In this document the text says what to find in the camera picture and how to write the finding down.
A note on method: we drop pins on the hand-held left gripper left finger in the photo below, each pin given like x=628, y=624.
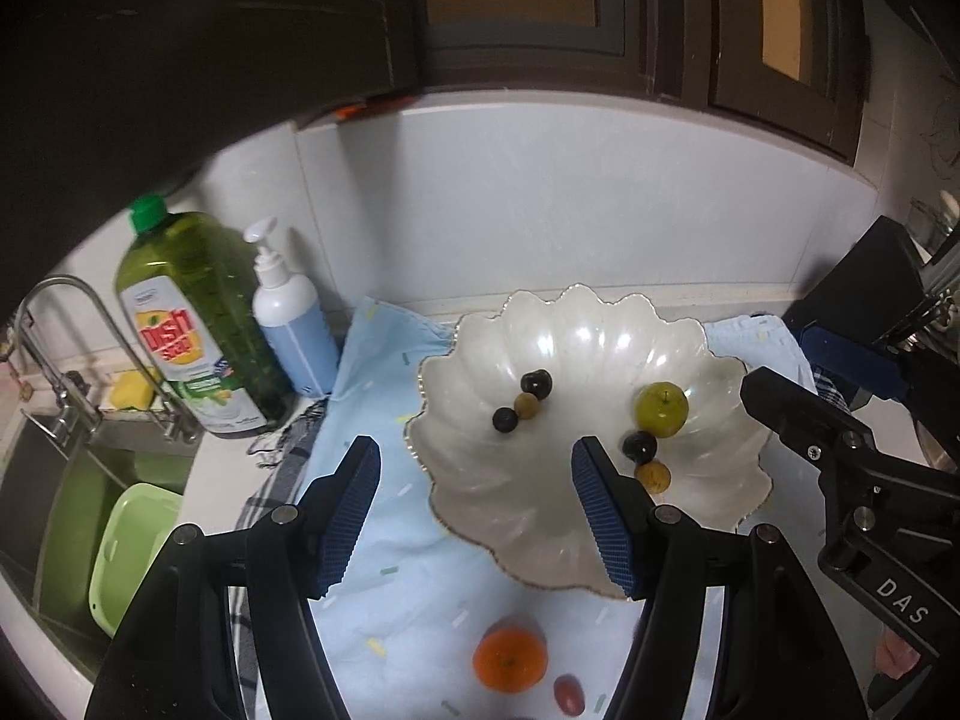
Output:
x=349, y=517

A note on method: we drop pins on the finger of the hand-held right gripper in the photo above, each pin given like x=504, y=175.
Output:
x=795, y=409
x=847, y=367

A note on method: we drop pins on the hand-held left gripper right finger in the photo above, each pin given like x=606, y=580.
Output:
x=607, y=532

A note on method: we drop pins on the brown longan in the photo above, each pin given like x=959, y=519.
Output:
x=527, y=406
x=652, y=477

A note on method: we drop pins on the dark purple plum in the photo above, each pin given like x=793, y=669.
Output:
x=536, y=382
x=640, y=447

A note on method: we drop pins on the green round fruit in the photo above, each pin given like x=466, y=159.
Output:
x=662, y=409

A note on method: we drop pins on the small dark red plum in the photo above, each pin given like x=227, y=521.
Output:
x=505, y=420

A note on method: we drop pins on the white scalloped ceramic bowl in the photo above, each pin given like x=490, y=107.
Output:
x=570, y=345

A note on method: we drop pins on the grey checkered cloth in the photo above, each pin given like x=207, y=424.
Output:
x=285, y=465

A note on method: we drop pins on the light blue patterned cloth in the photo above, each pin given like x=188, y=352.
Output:
x=405, y=615

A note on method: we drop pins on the orange tangerine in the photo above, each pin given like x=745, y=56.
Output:
x=510, y=660

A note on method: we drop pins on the red grape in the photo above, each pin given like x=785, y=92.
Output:
x=568, y=694

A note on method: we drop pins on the blue white pump bottle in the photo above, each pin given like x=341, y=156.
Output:
x=292, y=330

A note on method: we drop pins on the green plastic basin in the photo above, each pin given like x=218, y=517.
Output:
x=135, y=555

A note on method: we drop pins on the yellow sponge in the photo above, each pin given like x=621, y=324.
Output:
x=135, y=390

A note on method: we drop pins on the green dish soap bottle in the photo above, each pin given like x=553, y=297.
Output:
x=202, y=300

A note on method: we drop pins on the chrome pull-down faucet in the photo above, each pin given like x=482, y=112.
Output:
x=71, y=399

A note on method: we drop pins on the thin chrome gooseneck faucet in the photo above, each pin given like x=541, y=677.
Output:
x=112, y=326

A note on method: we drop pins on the steel kitchen sink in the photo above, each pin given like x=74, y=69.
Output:
x=45, y=495

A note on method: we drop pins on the brown window frame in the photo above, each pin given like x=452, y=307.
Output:
x=660, y=37

